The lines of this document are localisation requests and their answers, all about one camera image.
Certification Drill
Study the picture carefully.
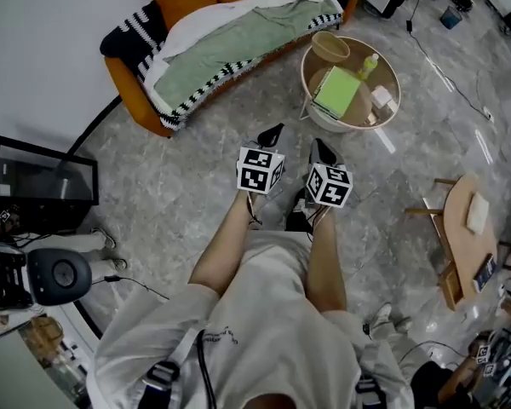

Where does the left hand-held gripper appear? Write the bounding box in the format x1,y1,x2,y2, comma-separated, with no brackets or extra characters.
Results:
237,122,286,196

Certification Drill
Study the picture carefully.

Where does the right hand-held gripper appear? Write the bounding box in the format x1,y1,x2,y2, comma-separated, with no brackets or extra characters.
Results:
305,137,354,210

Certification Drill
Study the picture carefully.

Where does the green book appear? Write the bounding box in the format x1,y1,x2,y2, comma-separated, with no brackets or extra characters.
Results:
312,66,363,121

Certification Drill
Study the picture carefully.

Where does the orange sofa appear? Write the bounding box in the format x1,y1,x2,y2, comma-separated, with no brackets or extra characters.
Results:
100,0,361,139

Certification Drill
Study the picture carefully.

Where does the person's right forearm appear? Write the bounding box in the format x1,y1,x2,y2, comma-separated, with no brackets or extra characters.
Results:
304,204,349,314

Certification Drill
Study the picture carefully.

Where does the person's left forearm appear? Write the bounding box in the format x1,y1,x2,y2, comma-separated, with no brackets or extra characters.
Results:
188,188,261,302

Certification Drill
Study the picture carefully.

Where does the person's black shoe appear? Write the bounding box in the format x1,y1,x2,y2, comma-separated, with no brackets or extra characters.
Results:
284,187,324,234

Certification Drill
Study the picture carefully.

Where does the black white checkered-edge blanket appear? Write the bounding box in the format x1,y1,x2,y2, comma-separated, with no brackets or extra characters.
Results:
158,12,344,132

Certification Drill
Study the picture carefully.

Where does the small white box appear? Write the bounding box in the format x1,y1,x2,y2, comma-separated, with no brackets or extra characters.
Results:
370,84,395,110

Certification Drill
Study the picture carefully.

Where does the round wooden table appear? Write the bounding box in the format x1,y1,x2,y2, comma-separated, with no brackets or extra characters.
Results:
299,36,402,134

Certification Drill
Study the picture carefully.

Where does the green drink bottle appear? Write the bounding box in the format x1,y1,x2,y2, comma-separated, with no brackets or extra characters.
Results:
357,53,380,81

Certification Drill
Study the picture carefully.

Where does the pale green blanket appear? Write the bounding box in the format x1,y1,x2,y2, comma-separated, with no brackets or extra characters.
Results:
152,0,340,111

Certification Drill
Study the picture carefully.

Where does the wooden bowl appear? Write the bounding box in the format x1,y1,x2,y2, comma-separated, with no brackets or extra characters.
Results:
311,31,352,65

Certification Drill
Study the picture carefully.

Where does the white sneaker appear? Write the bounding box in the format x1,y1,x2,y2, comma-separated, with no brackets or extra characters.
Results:
368,302,412,337

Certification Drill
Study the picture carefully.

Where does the light wooden side table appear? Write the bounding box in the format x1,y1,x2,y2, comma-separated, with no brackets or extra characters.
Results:
404,174,500,311

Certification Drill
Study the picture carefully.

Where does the white folded cloth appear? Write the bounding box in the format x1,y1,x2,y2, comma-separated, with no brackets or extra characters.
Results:
465,193,491,235

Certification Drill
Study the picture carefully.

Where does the white sheet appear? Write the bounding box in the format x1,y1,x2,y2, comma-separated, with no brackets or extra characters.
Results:
143,0,338,101

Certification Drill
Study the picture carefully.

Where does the person's white shirt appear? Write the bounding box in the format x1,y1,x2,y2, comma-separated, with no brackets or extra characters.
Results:
86,229,415,409

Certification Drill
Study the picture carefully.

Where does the blue flat box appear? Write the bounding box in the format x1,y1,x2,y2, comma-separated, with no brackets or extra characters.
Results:
472,253,499,293

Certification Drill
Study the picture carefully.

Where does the black white patterned throw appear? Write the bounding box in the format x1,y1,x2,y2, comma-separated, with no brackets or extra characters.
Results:
99,0,169,83

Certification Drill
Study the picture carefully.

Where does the blue waste bin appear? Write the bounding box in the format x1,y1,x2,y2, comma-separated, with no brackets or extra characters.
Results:
439,5,462,31

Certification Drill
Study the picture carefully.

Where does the black glass cabinet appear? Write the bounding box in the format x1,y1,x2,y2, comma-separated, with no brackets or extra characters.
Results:
0,134,100,230

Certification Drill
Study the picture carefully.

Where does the dark round-headed device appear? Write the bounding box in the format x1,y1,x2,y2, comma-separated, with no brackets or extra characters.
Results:
26,247,94,308

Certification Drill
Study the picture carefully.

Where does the black equipment rack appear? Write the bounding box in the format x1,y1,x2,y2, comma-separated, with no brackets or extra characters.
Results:
0,244,34,311

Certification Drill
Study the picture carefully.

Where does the thin black floor cable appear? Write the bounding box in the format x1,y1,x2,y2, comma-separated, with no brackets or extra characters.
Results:
90,274,171,302

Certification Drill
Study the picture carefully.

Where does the black chest cable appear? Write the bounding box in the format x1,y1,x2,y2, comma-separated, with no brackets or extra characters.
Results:
195,329,219,409

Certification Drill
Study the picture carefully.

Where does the grey harness strap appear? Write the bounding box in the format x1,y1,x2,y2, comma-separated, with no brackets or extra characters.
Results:
141,327,204,409
354,374,388,409

